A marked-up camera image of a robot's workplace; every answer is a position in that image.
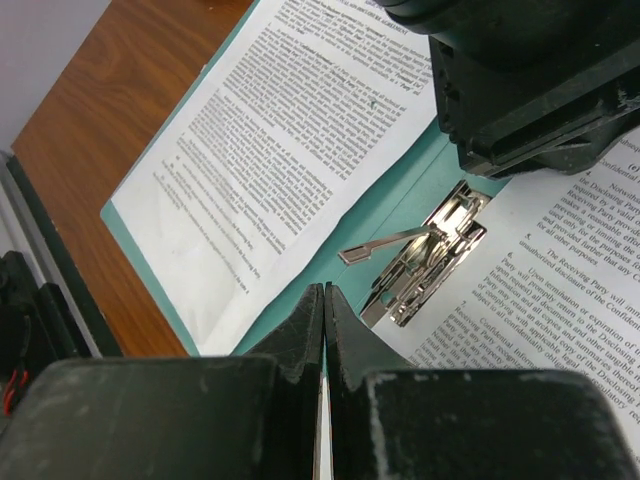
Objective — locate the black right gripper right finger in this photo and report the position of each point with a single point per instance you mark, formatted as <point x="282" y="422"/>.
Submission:
<point x="392" y="420"/>

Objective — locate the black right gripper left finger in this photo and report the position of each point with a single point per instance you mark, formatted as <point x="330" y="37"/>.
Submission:
<point x="251" y="416"/>

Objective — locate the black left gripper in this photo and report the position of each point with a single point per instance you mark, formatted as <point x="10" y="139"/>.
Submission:
<point x="527" y="85"/>

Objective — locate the green file folder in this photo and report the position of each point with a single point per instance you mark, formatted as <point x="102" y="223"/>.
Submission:
<point x="400" y="200"/>

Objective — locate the metal folder clip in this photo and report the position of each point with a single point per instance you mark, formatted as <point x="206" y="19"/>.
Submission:
<point x="429" y="255"/>

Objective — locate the printed paper stack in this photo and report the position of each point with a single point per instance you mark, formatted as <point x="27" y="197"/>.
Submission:
<point x="553" y="284"/>

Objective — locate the printed white paper sheet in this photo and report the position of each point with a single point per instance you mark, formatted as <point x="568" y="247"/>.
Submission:
<point x="270" y="175"/>

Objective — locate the grey aluminium frame rail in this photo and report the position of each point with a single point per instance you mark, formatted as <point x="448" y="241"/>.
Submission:
<point x="36" y="270"/>

